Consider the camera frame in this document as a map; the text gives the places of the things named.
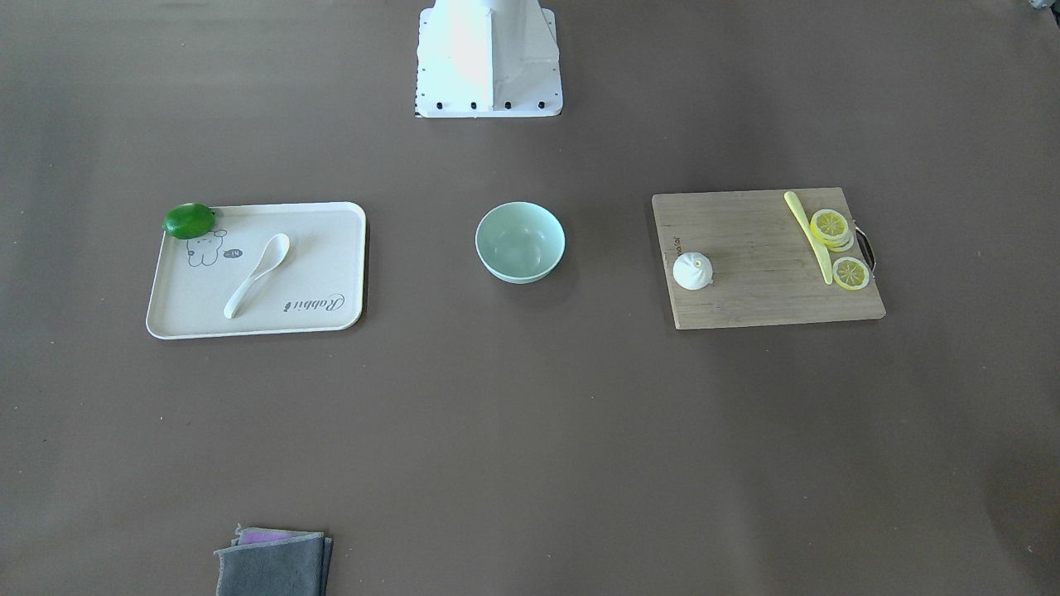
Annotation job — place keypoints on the lemon slice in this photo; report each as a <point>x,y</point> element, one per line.
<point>832,230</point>
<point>851,274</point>

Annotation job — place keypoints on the beige rabbit tray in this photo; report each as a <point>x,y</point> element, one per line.
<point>319,287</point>

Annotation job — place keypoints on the wooden cutting board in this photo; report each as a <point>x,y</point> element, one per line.
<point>764,270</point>

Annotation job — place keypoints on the grey folded cloth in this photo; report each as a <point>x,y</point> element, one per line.
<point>266,561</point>

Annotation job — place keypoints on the lower lemon slice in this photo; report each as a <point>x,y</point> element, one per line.
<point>851,274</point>

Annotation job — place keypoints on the white steamed bun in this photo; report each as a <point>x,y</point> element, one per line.
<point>692,270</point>

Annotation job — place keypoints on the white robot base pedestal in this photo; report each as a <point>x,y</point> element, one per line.
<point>488,59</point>

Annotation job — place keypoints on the yellow plastic knife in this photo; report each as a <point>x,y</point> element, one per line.
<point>820,252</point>

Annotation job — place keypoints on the white ceramic spoon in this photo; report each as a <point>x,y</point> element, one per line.
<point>273,255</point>

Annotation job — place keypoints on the green lime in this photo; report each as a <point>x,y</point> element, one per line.
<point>189,220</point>

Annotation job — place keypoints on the light green bowl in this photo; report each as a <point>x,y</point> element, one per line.
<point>520,242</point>

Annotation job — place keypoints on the upper lemon slice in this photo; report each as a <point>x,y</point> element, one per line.
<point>832,230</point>

